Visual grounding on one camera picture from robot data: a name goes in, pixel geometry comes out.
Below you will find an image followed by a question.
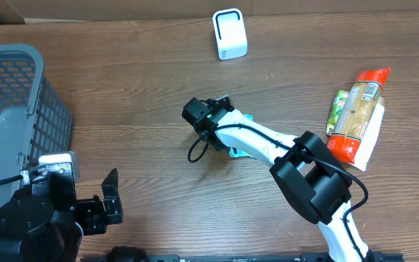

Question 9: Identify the green drink pouch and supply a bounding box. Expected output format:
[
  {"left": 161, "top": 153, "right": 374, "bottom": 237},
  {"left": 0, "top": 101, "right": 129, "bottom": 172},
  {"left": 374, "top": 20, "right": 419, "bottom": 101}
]
[{"left": 326, "top": 90, "right": 349, "bottom": 136}]

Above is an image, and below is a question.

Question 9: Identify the orange San Remo pasta packet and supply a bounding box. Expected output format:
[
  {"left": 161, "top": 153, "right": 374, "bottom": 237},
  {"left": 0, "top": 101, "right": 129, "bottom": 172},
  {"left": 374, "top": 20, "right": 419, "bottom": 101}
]
[{"left": 327, "top": 68, "right": 391, "bottom": 164}]

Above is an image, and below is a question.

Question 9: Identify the white barcode scanner stand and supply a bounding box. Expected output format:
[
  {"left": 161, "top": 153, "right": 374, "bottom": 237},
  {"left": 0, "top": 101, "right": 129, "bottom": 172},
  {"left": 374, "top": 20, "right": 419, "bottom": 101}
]
[{"left": 212, "top": 8, "right": 248, "bottom": 60}]

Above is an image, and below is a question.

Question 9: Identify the white tube gold cap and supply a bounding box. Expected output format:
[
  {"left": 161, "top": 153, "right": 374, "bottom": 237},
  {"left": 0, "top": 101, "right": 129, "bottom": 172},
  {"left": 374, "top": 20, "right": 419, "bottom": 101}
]
[{"left": 352, "top": 97, "right": 386, "bottom": 172}]

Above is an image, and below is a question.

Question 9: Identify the teal snack bar packet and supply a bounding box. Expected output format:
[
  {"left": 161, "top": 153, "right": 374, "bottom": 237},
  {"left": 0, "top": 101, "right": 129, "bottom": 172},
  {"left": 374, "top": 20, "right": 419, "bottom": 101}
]
[{"left": 229, "top": 114, "right": 253, "bottom": 158}]

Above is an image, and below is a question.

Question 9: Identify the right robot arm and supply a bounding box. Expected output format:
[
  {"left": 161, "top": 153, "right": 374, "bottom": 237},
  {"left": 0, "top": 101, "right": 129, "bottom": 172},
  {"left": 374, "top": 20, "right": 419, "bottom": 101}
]
[{"left": 182, "top": 96, "right": 373, "bottom": 261}]

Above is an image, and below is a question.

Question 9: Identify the grey plastic mesh basket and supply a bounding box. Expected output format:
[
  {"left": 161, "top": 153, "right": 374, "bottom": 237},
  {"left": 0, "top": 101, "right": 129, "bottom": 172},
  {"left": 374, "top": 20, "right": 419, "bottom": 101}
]
[{"left": 0, "top": 44, "right": 74, "bottom": 248}]

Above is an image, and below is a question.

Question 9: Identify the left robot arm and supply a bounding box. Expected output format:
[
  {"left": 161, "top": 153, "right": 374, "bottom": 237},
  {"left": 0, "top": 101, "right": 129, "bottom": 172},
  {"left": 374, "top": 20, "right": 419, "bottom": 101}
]
[{"left": 0, "top": 162, "right": 123, "bottom": 262}]

